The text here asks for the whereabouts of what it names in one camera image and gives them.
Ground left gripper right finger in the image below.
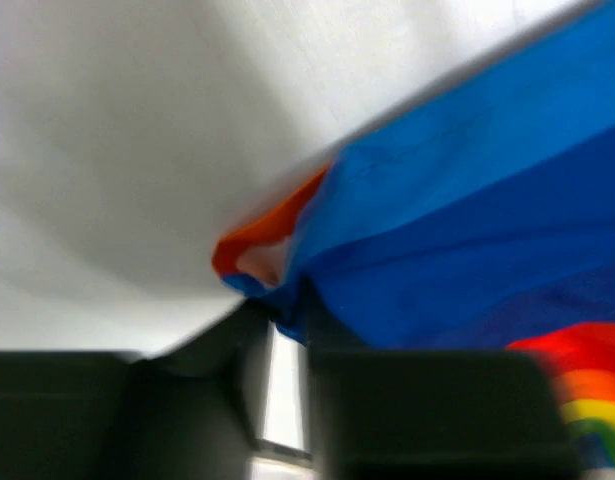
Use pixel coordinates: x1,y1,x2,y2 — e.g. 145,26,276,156
301,282,582,479

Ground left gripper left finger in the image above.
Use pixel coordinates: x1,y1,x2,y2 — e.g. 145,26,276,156
0,300,272,479

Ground rainbow striped shorts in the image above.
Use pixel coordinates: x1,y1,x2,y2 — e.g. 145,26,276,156
212,1,615,468

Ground aluminium frame rail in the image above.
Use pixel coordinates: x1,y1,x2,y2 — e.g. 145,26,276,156
257,438,313,468

